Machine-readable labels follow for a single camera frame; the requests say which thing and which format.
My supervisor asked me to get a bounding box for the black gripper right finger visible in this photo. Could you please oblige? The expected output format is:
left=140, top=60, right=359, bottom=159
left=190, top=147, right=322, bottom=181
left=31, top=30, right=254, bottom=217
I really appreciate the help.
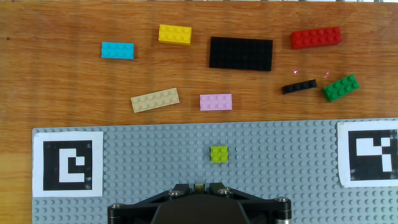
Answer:
left=205, top=182, right=293, bottom=224

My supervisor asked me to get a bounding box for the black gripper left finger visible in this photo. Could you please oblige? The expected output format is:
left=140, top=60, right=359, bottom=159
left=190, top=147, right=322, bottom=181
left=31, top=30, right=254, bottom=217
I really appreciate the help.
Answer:
left=107, top=183, right=195, bottom=224

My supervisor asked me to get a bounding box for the small lime Lego brick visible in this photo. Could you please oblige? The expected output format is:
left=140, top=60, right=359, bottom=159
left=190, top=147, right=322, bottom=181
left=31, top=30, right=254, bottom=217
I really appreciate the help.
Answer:
left=210, top=146, right=229, bottom=164

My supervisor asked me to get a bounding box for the grey Lego baseplate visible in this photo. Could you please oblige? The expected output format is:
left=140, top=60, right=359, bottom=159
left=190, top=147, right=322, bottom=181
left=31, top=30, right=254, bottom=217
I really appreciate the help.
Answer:
left=32, top=117, right=398, bottom=224

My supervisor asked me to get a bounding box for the long tan Lego plate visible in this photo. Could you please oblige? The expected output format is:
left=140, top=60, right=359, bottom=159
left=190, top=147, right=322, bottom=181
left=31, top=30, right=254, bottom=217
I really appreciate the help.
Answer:
left=130, top=87, right=181, bottom=114

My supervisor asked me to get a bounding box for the pink Lego brick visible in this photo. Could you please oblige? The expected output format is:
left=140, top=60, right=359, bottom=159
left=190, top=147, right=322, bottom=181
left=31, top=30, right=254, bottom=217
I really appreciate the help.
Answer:
left=199, top=93, right=233, bottom=112

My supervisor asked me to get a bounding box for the narrow black Lego plate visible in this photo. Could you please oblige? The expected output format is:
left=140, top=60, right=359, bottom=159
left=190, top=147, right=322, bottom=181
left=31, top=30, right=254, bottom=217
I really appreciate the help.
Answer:
left=281, top=78, right=318, bottom=95

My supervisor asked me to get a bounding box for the green Lego brick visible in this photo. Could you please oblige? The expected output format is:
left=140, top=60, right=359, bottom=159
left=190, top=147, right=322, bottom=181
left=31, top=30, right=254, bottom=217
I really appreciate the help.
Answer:
left=320, top=73, right=361, bottom=103

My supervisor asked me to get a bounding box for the large black Lego plate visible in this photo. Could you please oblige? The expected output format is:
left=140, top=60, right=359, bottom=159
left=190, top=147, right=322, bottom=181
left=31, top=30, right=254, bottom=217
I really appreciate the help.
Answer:
left=208, top=36, right=274, bottom=72

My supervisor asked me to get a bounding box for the cyan Lego brick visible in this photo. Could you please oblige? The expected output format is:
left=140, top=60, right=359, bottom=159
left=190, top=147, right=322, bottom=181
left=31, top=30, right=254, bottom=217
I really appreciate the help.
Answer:
left=101, top=41, right=135, bottom=60

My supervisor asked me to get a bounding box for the yellow Lego brick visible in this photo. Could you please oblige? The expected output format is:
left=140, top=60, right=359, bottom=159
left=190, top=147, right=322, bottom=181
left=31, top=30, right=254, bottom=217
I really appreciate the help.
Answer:
left=158, top=24, right=193, bottom=47

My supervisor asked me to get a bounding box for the red Lego brick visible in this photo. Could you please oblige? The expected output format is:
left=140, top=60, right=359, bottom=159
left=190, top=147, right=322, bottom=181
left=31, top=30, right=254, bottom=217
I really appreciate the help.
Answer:
left=290, top=26, right=343, bottom=50

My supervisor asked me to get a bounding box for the black white fiducial marker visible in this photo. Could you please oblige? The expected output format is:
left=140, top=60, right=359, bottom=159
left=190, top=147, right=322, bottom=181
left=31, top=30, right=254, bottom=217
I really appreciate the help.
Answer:
left=32, top=131, right=104, bottom=198
left=336, top=119, right=398, bottom=189

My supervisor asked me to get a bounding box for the wood grain table mat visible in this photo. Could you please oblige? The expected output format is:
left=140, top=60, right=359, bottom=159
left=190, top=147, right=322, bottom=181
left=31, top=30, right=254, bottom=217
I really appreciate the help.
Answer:
left=0, top=0, right=398, bottom=224

